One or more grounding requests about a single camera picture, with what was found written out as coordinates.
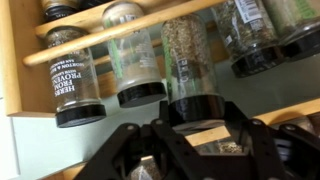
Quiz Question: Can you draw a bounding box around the Herbes de Provence glass jar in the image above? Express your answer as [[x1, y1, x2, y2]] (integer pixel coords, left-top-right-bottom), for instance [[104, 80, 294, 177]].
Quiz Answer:
[[44, 25, 108, 129]]

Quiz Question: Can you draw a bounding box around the herb spice jar barcode label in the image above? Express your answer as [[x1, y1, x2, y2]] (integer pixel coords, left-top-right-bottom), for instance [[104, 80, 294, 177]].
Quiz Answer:
[[210, 0, 288, 79]]

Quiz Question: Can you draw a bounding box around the oregano spice jar black lid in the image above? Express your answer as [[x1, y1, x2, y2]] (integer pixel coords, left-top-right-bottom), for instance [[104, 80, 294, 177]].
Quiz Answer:
[[160, 13, 227, 131]]

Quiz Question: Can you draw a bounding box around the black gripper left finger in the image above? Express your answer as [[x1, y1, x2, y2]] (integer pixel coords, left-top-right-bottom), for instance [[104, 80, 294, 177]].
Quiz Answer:
[[74, 99, 221, 180]]

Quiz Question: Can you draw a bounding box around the nearly empty green-label spice jar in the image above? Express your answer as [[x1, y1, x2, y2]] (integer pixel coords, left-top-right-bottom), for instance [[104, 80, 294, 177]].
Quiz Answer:
[[101, 1, 168, 109]]

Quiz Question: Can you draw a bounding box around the pale spice jar green label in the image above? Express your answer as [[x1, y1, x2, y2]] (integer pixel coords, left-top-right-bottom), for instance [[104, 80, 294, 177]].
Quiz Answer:
[[263, 0, 320, 63]]

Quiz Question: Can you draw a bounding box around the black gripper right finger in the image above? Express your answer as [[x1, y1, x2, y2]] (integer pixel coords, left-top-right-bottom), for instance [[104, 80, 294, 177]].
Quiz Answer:
[[224, 100, 320, 180]]

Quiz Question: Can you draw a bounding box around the wooden wall spice rack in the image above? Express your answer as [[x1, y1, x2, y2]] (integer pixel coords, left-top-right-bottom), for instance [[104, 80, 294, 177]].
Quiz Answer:
[[43, 97, 320, 180], [0, 0, 234, 118]]

